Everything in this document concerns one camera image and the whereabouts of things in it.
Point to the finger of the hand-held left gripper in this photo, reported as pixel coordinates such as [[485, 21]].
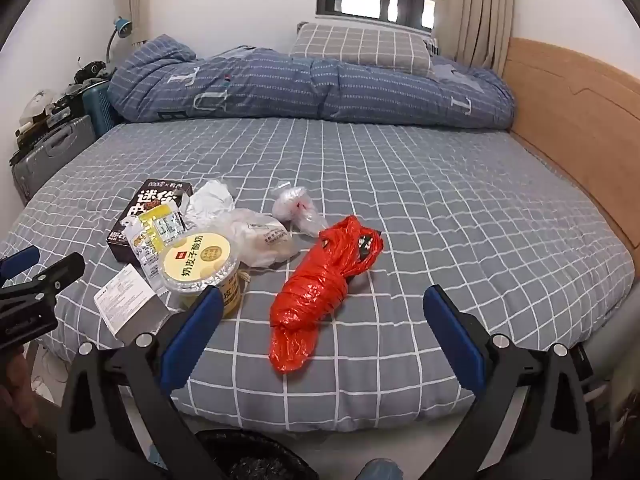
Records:
[[45, 280], [20, 262]]

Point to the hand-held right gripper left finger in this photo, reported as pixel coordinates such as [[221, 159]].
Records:
[[197, 330]]

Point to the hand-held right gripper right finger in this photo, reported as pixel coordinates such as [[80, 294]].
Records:
[[450, 332]]

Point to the yellow pudding cup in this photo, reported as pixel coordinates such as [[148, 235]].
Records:
[[197, 260]]

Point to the small white carton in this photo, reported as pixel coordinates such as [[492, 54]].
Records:
[[127, 300]]

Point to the yellow white sachet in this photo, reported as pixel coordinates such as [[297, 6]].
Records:
[[157, 230]]

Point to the white cotton pad bag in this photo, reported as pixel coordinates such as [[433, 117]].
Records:
[[260, 237]]

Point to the red plastic bag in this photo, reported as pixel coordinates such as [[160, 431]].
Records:
[[310, 285]]

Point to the white paper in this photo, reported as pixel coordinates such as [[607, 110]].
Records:
[[210, 202]]

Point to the dark brown snack box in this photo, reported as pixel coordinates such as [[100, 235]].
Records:
[[150, 200]]

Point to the black trash bin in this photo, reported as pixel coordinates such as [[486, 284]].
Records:
[[250, 460]]

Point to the small clear plastic bag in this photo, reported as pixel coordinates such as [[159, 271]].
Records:
[[295, 205]]

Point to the grey suitcase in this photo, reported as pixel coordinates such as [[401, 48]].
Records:
[[50, 150]]

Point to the bed with grey checked sheet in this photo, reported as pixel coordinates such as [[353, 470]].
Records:
[[400, 210]]

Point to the blue slipper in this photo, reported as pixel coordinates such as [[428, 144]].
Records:
[[380, 470]]

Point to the white bundle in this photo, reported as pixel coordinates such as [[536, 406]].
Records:
[[37, 105]]

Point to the stack of dark items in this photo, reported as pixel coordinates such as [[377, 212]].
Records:
[[65, 107]]

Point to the teal suitcase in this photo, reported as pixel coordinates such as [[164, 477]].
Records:
[[100, 105]]

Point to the black round device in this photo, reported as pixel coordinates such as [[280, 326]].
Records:
[[92, 71]]

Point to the wooden headboard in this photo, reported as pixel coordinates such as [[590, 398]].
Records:
[[575, 110]]

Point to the blue desk lamp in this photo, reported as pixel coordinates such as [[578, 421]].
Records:
[[122, 26]]

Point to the blue striped duvet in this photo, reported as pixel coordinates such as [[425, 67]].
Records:
[[300, 85]]

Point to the narrow beige curtain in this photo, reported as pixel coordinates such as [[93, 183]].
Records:
[[132, 0]]

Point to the grey checked pillow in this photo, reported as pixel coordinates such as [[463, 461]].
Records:
[[360, 45]]

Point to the wide beige curtain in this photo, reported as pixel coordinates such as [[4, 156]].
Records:
[[475, 10]]

